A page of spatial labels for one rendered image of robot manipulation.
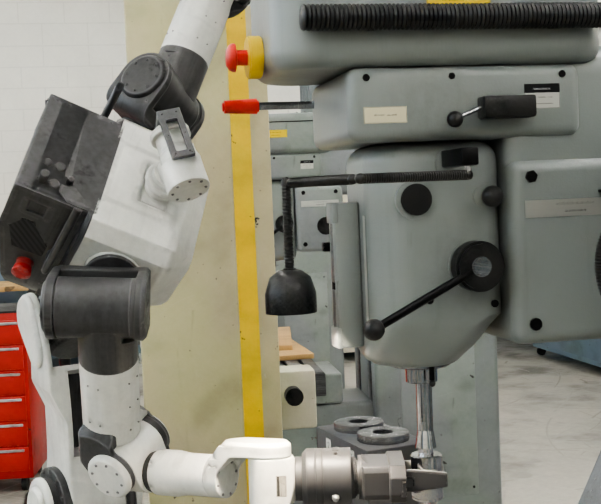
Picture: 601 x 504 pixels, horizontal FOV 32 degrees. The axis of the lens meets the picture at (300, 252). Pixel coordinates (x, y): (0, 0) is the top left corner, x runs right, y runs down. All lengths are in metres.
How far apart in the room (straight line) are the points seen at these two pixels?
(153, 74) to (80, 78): 8.77
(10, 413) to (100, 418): 4.41
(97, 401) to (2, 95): 9.00
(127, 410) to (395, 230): 0.51
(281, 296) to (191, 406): 1.87
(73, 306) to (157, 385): 1.73
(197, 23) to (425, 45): 0.56
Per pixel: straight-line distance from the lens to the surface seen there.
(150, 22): 3.27
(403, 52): 1.45
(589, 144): 1.56
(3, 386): 6.06
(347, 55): 1.43
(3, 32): 10.65
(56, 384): 1.95
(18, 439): 6.10
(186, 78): 1.86
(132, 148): 1.73
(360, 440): 1.84
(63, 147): 1.69
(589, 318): 1.55
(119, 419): 1.67
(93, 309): 1.56
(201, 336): 3.26
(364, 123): 1.43
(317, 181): 1.40
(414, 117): 1.45
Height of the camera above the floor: 1.56
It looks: 3 degrees down
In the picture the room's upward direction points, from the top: 2 degrees counter-clockwise
